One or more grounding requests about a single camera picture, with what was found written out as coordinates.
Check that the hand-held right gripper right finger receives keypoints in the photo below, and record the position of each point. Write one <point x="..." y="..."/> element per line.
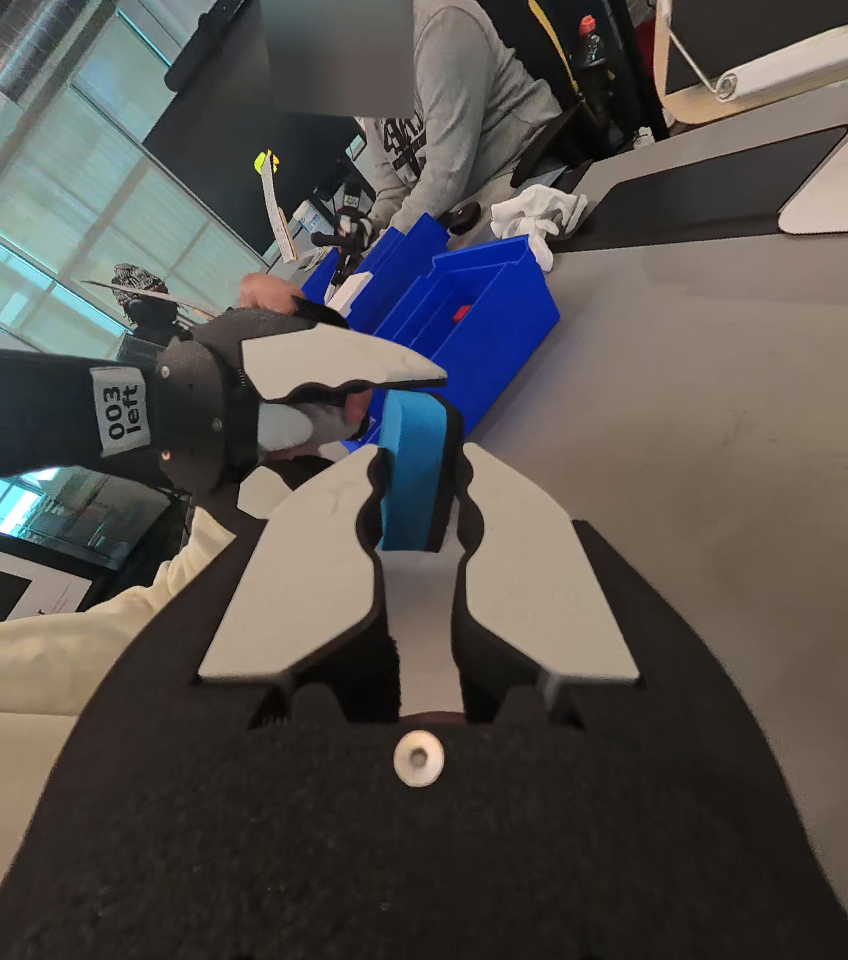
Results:
<point x="544" y="600"/>

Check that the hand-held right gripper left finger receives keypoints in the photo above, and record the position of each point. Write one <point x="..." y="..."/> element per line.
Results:
<point x="289" y="600"/>

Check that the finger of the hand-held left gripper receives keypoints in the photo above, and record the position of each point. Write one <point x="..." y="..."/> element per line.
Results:
<point x="263" y="491"/>
<point x="334" y="356"/>

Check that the small blue piece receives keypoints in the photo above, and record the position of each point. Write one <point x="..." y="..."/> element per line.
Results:
<point x="409" y="480"/>

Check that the blue plastic bin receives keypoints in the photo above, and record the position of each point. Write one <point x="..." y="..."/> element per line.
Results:
<point x="499" y="337"/>

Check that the grey desk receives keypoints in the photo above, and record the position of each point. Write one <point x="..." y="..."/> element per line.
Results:
<point x="731" y="487"/>

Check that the person's left hand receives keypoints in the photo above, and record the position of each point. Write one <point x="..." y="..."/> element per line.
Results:
<point x="266" y="291"/>

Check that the blue bin with white box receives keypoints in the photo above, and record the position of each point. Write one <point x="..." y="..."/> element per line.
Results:
<point x="394" y="262"/>

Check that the small red piece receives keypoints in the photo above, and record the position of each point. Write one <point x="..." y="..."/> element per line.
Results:
<point x="462" y="313"/>

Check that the black computer mouse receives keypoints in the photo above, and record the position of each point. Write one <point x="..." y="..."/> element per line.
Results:
<point x="464" y="217"/>

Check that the yellow sticker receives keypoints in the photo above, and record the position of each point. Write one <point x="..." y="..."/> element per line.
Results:
<point x="266" y="160"/>

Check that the black monitor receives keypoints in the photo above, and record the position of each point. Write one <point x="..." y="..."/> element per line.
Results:
<point x="214" y="150"/>

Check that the white crumpled cloth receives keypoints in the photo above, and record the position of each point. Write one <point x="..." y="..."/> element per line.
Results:
<point x="536" y="217"/>

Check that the black framed marker poster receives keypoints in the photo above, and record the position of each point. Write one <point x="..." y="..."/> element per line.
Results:
<point x="4" y="592"/>

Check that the black webcam bar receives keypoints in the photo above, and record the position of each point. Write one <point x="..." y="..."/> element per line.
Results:
<point x="203" y="45"/>

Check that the black office chair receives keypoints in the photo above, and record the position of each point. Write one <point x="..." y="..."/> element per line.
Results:
<point x="611" y="127"/>

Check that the dark bottle red cap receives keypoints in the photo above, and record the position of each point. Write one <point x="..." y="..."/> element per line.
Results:
<point x="593" y="52"/>

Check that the black panel with wooden edge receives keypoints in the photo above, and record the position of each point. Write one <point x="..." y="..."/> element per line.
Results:
<point x="769" y="37"/>

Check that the thin silver ventilation duct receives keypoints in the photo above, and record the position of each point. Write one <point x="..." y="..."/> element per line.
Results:
<point x="34" y="37"/>

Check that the white panel bracket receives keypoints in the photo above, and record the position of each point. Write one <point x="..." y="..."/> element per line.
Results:
<point x="806" y="64"/>

